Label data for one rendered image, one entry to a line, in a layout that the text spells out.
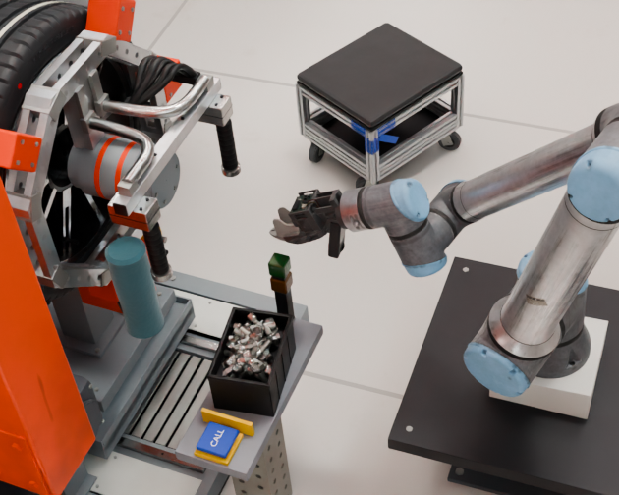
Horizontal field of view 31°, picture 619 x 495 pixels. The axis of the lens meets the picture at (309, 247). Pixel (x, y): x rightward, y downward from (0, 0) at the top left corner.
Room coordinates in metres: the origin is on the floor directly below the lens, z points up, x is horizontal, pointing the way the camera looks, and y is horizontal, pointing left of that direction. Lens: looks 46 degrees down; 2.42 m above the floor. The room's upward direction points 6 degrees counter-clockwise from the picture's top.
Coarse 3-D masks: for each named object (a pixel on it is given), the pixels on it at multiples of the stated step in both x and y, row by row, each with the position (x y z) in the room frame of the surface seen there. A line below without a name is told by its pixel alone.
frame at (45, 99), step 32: (96, 32) 1.95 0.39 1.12; (64, 64) 1.86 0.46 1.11; (96, 64) 1.89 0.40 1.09; (128, 64) 2.05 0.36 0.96; (32, 96) 1.76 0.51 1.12; (64, 96) 1.77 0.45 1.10; (160, 96) 2.07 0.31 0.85; (32, 128) 1.74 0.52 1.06; (160, 128) 2.05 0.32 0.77; (32, 192) 1.63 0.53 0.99; (32, 224) 1.60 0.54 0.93; (32, 256) 1.63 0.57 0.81; (96, 256) 1.80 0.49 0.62
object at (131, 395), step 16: (176, 304) 2.06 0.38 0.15; (192, 304) 2.05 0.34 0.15; (176, 320) 1.98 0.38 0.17; (192, 320) 2.04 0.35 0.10; (160, 336) 1.95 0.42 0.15; (176, 336) 1.96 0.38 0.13; (144, 352) 1.90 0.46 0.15; (160, 352) 1.89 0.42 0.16; (144, 368) 1.84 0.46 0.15; (160, 368) 1.87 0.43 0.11; (128, 384) 1.80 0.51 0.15; (144, 384) 1.80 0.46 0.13; (112, 400) 1.75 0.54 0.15; (128, 400) 1.73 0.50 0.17; (112, 416) 1.70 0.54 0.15; (128, 416) 1.71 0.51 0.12; (112, 432) 1.65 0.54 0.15; (96, 448) 1.62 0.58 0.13; (112, 448) 1.63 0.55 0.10
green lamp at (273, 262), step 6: (276, 252) 1.72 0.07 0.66; (270, 258) 1.70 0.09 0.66; (276, 258) 1.70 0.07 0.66; (282, 258) 1.70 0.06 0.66; (288, 258) 1.70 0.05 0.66; (270, 264) 1.68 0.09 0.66; (276, 264) 1.68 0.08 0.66; (282, 264) 1.68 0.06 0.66; (288, 264) 1.69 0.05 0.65; (270, 270) 1.68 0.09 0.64; (276, 270) 1.68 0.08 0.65; (282, 270) 1.67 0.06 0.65; (288, 270) 1.69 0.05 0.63; (276, 276) 1.68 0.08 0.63; (282, 276) 1.67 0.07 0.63
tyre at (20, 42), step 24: (0, 0) 2.05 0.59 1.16; (24, 0) 2.05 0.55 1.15; (48, 0) 2.08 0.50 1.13; (0, 24) 1.94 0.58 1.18; (24, 24) 1.92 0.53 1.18; (48, 24) 1.93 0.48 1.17; (72, 24) 1.98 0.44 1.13; (0, 48) 1.86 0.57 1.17; (24, 48) 1.85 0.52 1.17; (48, 48) 1.90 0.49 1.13; (0, 72) 1.79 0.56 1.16; (24, 72) 1.82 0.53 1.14; (0, 96) 1.75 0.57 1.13; (24, 96) 1.80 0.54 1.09; (0, 120) 1.72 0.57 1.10; (0, 168) 1.69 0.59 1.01; (48, 288) 1.70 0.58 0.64; (72, 288) 1.76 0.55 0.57
